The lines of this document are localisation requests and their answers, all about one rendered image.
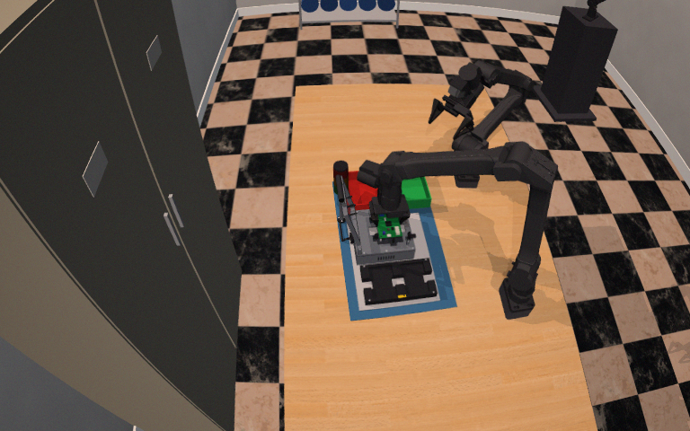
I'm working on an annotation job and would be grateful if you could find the green square bin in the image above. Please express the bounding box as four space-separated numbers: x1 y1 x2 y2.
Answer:
402 177 432 209

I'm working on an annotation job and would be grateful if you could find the red bin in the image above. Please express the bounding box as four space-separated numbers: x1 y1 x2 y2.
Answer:
349 171 377 210

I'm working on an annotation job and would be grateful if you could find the green circuit board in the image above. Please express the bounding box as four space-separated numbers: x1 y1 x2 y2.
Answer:
377 214 403 239

